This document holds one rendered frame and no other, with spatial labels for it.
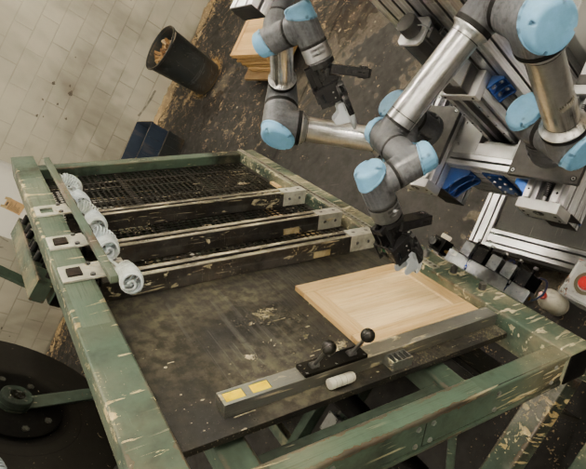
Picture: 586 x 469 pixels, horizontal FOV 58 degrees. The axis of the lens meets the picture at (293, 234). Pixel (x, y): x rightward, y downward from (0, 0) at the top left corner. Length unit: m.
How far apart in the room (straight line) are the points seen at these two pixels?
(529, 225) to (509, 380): 1.28
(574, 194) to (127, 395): 1.38
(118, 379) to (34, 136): 5.44
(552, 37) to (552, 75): 0.12
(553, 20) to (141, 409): 1.15
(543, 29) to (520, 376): 0.85
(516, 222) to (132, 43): 5.22
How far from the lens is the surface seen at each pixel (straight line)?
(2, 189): 5.14
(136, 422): 1.17
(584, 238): 2.57
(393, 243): 1.33
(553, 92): 1.39
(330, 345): 1.29
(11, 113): 6.51
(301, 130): 1.77
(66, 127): 6.63
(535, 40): 1.23
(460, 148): 2.07
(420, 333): 1.61
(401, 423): 1.28
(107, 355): 1.35
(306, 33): 1.44
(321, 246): 2.01
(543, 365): 1.63
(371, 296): 1.80
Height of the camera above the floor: 2.51
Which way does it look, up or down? 40 degrees down
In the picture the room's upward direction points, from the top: 64 degrees counter-clockwise
